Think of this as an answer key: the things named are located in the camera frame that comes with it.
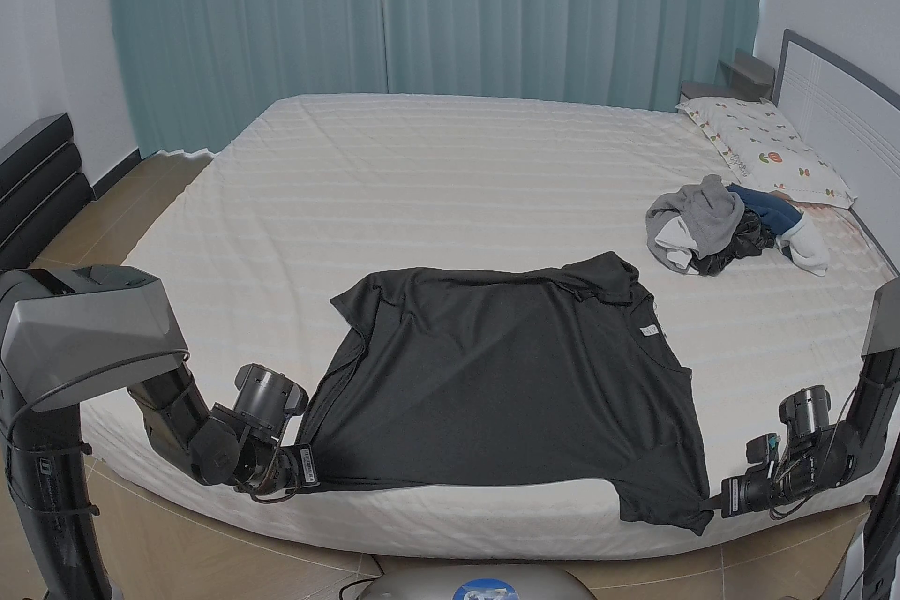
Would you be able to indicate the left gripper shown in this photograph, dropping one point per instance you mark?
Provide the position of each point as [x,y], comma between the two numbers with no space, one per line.
[299,469]

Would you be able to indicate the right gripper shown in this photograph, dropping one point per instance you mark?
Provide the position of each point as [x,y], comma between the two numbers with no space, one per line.
[749,494]

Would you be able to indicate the black polo shirt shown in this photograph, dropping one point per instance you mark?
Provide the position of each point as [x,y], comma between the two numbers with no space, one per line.
[506,372]

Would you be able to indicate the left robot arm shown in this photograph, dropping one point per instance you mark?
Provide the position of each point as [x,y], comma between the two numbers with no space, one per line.
[84,316]

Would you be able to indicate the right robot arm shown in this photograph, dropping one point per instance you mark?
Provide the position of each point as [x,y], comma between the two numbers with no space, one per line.
[882,386]

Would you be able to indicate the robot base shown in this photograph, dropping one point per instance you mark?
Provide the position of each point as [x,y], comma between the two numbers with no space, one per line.
[478,583]

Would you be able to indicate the pile of clothes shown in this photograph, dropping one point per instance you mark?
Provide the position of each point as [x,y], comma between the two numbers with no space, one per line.
[703,217]

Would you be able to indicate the bed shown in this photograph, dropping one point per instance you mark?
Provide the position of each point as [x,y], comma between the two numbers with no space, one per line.
[422,189]

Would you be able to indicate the white printed pillow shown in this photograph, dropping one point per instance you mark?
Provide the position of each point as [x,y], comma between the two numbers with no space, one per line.
[766,144]

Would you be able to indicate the black chest of drawers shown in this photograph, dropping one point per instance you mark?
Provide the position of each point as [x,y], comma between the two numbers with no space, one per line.
[39,182]

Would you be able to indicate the grey bedside table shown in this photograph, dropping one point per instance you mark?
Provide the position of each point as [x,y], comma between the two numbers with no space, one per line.
[745,77]

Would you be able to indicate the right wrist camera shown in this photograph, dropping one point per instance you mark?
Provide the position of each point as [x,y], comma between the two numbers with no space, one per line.
[761,449]

